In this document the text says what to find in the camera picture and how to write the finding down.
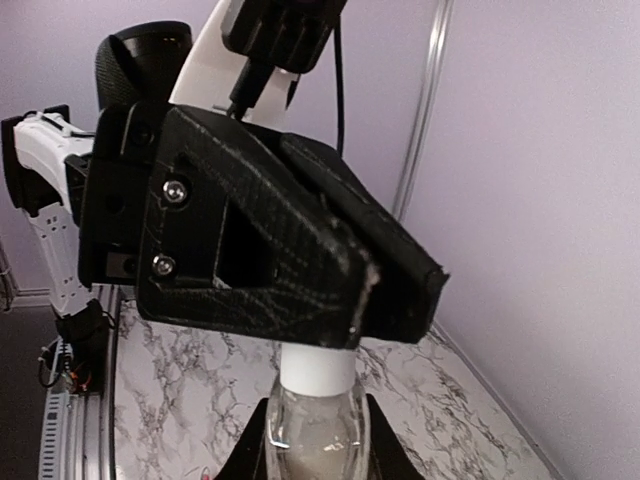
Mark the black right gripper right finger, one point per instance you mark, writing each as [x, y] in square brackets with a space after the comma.
[388, 459]

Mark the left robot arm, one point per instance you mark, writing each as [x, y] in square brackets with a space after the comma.
[46, 162]

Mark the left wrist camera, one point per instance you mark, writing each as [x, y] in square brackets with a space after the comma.
[249, 55]

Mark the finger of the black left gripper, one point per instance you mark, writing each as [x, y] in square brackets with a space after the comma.
[403, 303]

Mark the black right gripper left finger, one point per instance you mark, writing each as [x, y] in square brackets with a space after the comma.
[247, 459]

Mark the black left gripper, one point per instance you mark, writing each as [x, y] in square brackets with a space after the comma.
[232, 242]

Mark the front aluminium rail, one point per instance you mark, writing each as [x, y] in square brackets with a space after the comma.
[77, 436]

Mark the right aluminium frame post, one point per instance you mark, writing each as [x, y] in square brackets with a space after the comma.
[433, 63]

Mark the clear nail polish bottle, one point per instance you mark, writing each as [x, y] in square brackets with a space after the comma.
[317, 437]

